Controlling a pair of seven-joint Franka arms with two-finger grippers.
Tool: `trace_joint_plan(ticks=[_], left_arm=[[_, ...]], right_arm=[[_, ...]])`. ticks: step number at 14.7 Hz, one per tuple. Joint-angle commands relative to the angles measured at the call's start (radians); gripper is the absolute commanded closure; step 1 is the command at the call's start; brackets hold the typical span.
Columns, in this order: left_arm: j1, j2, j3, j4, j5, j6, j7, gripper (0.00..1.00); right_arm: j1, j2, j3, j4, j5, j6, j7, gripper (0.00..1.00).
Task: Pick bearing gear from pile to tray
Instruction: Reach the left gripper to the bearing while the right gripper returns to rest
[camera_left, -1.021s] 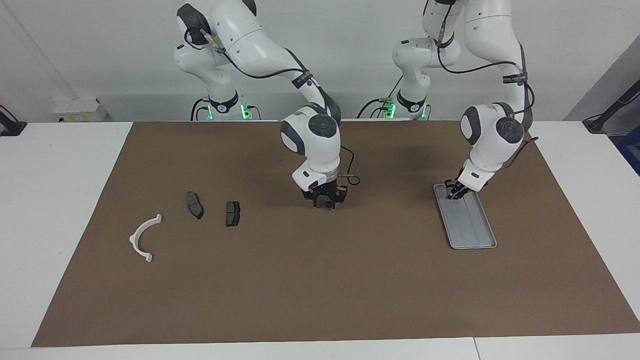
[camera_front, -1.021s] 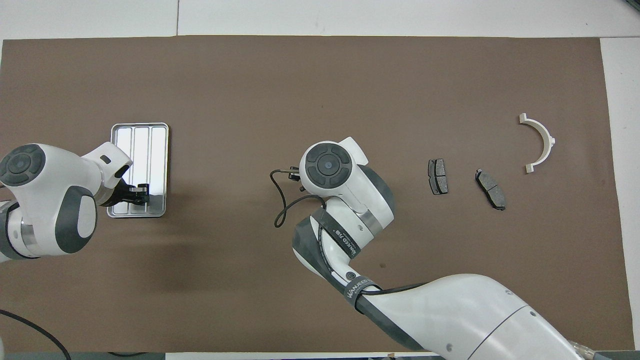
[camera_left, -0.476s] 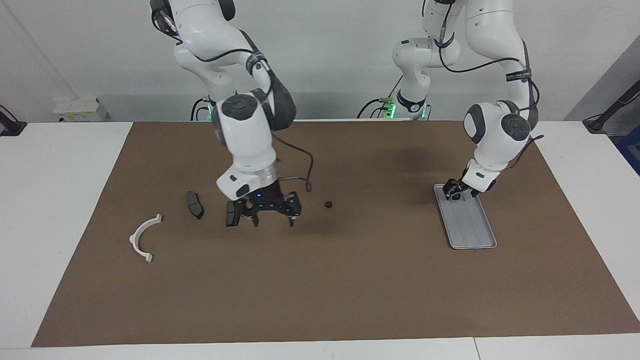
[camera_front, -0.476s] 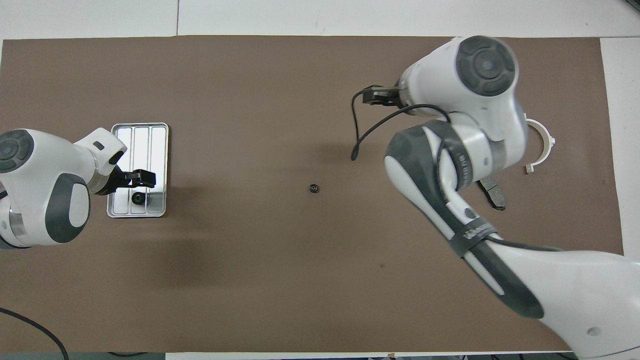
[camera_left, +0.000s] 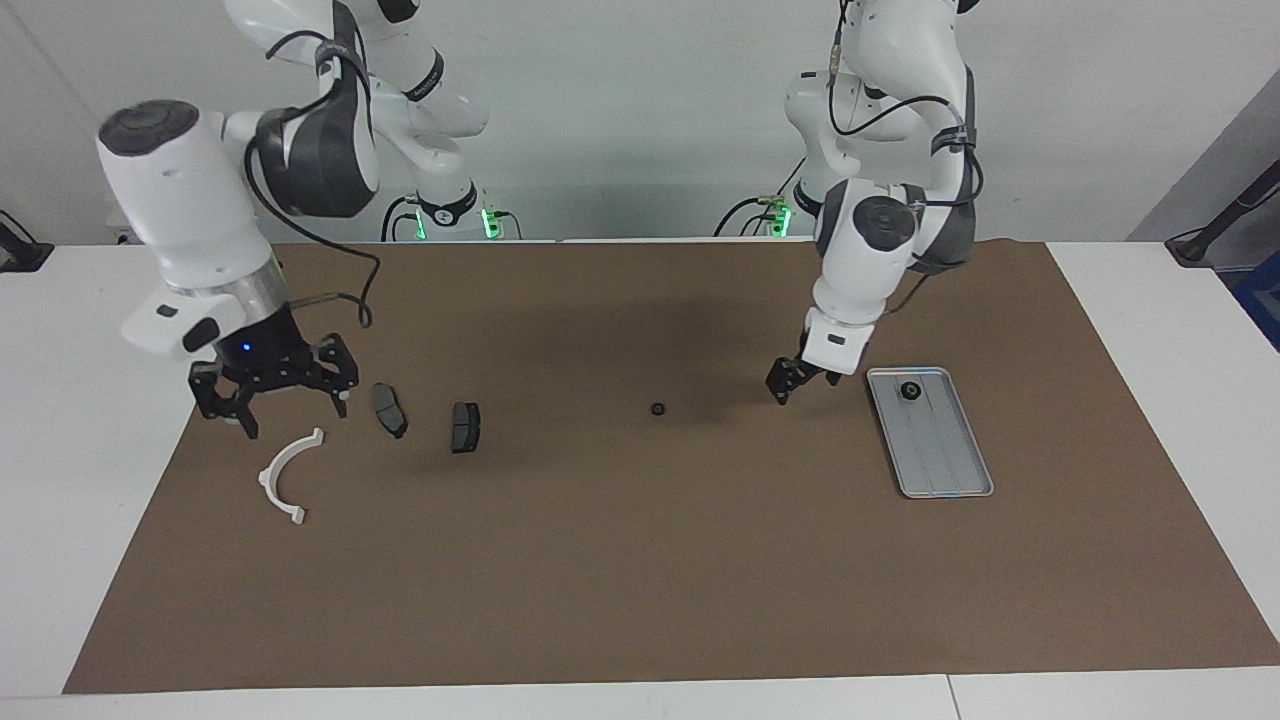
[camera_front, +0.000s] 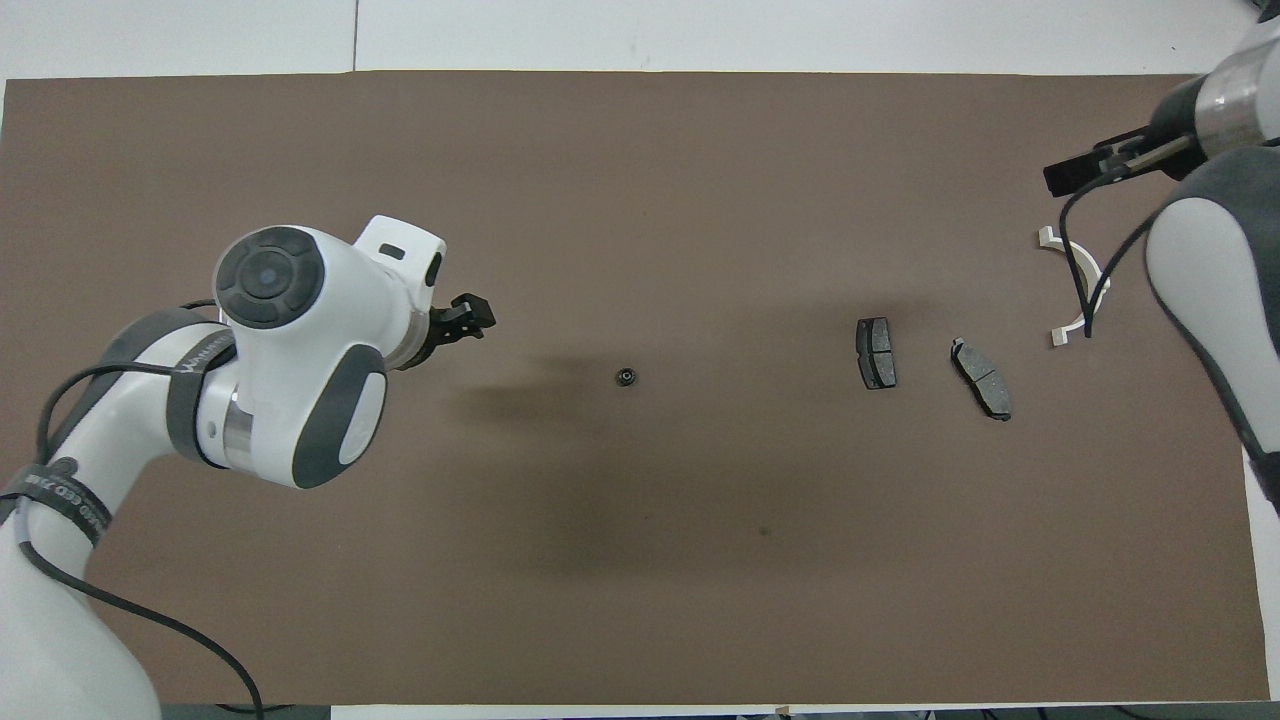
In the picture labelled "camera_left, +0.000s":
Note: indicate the white semicircular bracket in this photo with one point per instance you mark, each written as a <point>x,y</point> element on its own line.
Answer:
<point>268,482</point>

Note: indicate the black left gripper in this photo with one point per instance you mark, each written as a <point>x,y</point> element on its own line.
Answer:
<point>795,365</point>

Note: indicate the short dark brake pad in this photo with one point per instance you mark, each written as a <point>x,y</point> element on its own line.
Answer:
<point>465,427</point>

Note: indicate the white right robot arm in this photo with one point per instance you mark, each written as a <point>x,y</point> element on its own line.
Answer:
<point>180,200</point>

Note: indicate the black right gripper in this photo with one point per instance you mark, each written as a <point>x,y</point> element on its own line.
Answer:
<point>265,355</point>

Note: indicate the white power box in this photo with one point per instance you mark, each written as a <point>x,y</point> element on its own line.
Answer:
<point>128,235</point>

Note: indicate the long dark brake pad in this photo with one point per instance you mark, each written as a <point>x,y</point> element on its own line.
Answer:
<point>390,410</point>

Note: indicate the black table clamp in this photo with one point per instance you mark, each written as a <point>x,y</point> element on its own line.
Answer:
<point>22,252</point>

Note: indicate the black stand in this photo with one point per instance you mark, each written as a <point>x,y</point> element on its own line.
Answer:
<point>1215,225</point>

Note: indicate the brown table mat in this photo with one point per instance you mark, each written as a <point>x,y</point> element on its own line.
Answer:
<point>640,580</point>

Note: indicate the blue box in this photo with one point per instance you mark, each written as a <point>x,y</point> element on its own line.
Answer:
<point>1262,300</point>

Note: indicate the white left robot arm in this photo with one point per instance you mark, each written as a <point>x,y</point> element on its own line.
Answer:
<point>860,270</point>

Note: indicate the silver metal tray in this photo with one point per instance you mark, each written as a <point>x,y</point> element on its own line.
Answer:
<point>940,450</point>

